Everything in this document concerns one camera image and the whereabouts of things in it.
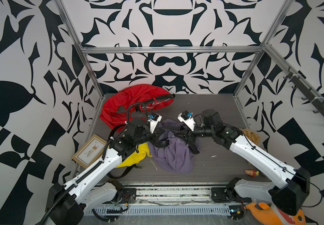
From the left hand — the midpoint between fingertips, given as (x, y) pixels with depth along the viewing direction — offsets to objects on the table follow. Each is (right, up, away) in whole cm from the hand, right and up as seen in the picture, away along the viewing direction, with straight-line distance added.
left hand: (160, 126), depth 75 cm
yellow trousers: (-14, -19, +8) cm, 25 cm away
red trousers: (-32, +10, +25) cm, 42 cm away
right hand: (+9, -1, -3) cm, 10 cm away
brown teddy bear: (+57, -9, +12) cm, 59 cm away
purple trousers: (+9, -15, 0) cm, 18 cm away
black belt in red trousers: (-16, +10, +27) cm, 33 cm away
